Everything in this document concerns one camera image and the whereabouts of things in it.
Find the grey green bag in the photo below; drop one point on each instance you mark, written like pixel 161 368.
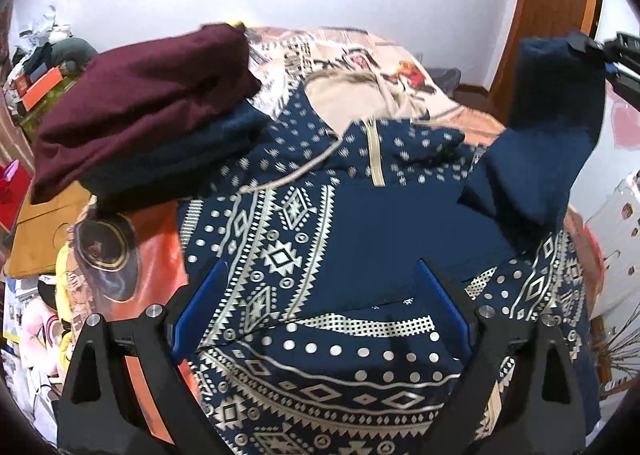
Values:
pixel 75 52

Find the red bag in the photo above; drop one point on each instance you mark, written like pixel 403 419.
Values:
pixel 12 195

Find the dry twig bundle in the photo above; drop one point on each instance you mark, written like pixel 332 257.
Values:
pixel 622 350

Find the brown striped curtain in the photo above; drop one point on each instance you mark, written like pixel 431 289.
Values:
pixel 10 135

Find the maroon folded garment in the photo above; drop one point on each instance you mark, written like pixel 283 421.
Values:
pixel 140 100

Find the white crumpled cloth pile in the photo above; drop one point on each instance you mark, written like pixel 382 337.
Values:
pixel 40 27

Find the printed blanket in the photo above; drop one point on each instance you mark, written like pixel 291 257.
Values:
pixel 325 55

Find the pink heart wall sticker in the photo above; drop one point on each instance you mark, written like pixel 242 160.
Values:
pixel 629 127

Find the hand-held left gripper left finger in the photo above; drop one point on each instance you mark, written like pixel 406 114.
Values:
pixel 201 305

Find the navy patterned hoodie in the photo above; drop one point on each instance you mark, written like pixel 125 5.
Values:
pixel 350 215

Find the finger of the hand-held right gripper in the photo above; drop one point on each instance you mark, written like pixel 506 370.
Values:
pixel 587 44
pixel 625 87

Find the grey backpack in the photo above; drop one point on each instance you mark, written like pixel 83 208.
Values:
pixel 442 81

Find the orange box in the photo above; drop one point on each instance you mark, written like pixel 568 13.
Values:
pixel 42 87

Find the plain navy folded garment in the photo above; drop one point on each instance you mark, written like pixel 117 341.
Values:
pixel 200 150

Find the pink plush toy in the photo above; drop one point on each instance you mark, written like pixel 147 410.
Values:
pixel 40 330

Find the yellow pillow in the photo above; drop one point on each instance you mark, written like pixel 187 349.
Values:
pixel 235 25

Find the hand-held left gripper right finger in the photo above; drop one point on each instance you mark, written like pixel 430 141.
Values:
pixel 445 305

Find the white storage drawers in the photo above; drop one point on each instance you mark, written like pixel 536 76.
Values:
pixel 620 245

